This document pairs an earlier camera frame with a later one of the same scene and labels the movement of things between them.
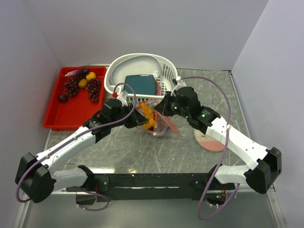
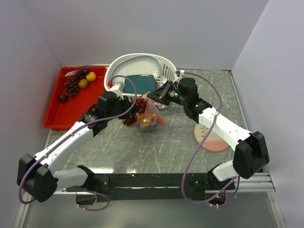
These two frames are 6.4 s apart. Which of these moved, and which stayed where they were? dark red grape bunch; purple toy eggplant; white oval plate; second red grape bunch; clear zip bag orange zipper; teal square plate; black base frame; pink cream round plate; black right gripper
Moved: clear zip bag orange zipper; dark red grape bunch; black right gripper
Stayed: black base frame; white oval plate; teal square plate; purple toy eggplant; pink cream round plate; second red grape bunch
